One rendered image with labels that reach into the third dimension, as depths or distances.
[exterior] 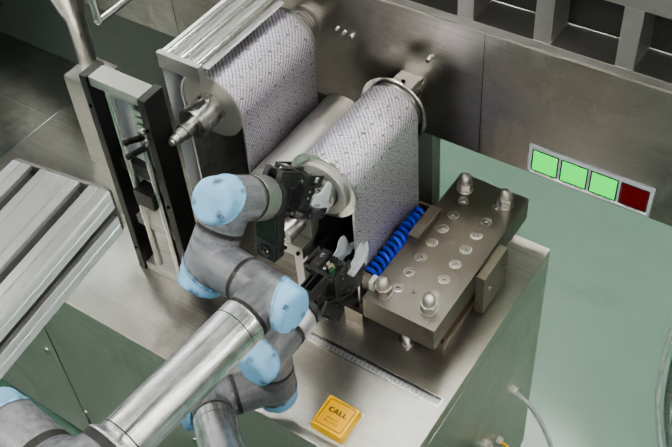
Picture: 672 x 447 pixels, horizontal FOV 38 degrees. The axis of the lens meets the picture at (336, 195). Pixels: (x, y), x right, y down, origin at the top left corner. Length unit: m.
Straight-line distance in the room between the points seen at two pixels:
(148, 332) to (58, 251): 1.39
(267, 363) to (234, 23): 0.65
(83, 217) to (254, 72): 1.16
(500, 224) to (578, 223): 1.45
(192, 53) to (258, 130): 0.20
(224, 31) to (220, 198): 0.51
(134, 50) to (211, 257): 1.16
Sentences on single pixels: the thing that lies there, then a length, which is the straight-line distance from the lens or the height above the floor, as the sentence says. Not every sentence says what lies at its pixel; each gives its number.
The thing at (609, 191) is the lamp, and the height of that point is 1.18.
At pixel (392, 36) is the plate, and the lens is 1.94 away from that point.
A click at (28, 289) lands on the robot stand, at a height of 2.02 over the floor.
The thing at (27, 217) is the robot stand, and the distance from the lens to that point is 0.72.
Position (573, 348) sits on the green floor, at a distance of 3.12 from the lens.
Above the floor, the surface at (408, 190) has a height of 1.10.
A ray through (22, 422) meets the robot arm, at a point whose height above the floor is 1.42.
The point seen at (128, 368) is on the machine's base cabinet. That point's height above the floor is 0.69.
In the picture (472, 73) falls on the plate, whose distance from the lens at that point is 1.88.
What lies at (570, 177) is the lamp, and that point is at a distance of 1.92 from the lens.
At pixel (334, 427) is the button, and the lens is 1.86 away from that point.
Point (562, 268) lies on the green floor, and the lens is 3.31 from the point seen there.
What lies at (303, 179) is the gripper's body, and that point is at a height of 1.37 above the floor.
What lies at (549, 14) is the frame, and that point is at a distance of 1.74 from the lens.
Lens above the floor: 2.52
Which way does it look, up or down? 46 degrees down
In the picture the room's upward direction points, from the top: 5 degrees counter-clockwise
